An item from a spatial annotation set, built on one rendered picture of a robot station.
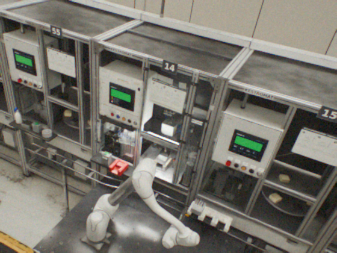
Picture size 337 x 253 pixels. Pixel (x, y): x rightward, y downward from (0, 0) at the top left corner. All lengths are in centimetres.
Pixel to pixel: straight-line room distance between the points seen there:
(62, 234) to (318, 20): 472
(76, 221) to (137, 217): 54
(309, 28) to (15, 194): 484
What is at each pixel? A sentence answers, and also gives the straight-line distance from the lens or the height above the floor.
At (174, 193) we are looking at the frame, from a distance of 328.
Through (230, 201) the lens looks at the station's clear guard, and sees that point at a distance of 289.
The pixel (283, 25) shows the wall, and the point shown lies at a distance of 583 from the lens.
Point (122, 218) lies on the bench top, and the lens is 294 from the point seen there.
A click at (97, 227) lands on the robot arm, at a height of 90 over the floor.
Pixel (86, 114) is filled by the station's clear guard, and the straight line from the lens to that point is 312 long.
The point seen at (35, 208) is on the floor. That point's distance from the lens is 401.
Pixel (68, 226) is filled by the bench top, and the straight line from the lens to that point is 290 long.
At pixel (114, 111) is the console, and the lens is 285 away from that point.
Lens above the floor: 294
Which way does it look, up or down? 37 degrees down
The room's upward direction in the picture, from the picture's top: 7 degrees clockwise
